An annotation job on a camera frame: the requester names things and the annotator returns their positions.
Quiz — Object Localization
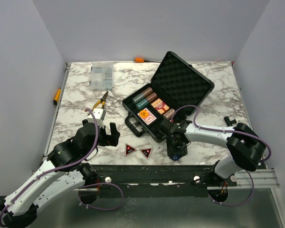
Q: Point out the blue small blind button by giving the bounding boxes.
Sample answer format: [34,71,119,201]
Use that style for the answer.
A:
[172,154,181,161]

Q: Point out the all-in triangle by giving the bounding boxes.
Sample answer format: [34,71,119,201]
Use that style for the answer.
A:
[140,148,152,160]
[125,143,137,156]

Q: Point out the white poker chip stack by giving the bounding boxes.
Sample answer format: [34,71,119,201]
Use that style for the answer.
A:
[163,108,175,120]

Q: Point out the green chip stack front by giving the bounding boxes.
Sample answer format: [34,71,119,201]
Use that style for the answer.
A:
[135,98,149,110]

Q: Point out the green chip stack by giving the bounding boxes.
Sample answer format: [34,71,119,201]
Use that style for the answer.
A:
[135,98,149,110]
[132,94,145,104]

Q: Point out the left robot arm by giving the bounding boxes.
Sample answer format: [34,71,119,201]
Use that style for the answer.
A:
[0,119,120,228]

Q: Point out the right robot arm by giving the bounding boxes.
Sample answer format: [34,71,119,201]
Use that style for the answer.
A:
[160,120,267,186]

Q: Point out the black poker set case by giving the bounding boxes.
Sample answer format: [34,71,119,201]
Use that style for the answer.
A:
[122,51,215,143]

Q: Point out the orange tool at left edge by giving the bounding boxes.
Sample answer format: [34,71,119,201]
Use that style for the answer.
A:
[53,88,61,106]

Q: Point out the green chip stack rear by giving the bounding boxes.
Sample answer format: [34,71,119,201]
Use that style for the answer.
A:
[132,94,145,104]

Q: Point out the clear plastic screw box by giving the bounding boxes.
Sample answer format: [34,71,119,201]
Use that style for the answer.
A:
[89,62,114,91]

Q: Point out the brown chip stack front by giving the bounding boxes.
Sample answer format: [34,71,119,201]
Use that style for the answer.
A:
[146,92,157,103]

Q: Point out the brown chip stack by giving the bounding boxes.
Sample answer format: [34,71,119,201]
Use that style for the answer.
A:
[142,87,153,98]
[146,92,157,103]

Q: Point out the brown chip stack rear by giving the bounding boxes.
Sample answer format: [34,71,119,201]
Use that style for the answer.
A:
[142,87,153,98]

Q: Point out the black t-shaped knob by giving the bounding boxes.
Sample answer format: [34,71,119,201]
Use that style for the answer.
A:
[224,116,237,126]

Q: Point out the orange screwdriver at back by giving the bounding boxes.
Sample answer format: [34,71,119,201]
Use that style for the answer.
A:
[134,57,160,63]

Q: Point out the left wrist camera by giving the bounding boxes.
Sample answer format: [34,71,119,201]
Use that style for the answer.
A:
[87,108,106,128]

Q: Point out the yellow handled pliers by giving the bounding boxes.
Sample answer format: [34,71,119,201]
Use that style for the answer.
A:
[92,91,109,110]

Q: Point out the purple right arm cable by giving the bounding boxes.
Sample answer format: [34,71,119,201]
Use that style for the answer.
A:
[170,105,272,207]

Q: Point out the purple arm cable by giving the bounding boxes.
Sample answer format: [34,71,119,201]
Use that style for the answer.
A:
[0,108,124,228]
[170,105,272,207]

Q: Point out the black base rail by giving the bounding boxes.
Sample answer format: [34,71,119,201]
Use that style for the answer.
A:
[39,162,238,199]

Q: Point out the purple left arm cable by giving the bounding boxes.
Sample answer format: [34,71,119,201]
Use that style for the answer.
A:
[0,108,124,228]

